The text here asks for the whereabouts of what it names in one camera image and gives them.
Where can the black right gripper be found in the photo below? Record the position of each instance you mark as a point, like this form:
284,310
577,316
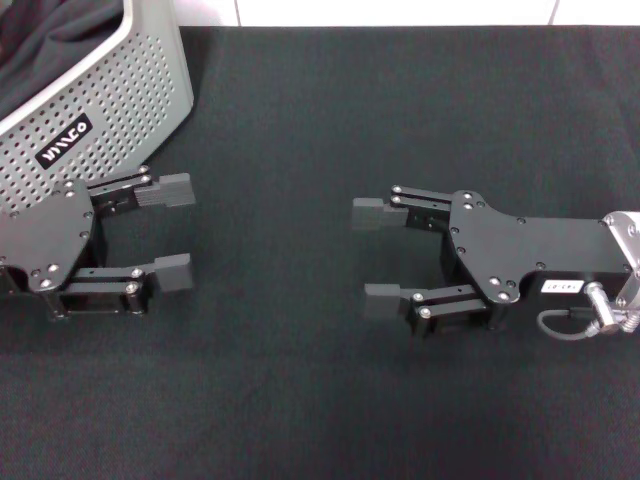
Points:
525,250

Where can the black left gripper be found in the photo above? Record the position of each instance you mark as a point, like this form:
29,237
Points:
55,235

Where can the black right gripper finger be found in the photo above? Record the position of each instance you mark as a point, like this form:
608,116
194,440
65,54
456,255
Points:
367,214

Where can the black tablecloth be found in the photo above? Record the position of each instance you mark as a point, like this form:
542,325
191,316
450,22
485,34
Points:
320,390

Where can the grey perforated storage box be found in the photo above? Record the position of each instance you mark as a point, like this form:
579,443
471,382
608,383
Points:
125,90

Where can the black cloth pile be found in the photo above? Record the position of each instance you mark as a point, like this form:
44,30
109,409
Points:
40,50

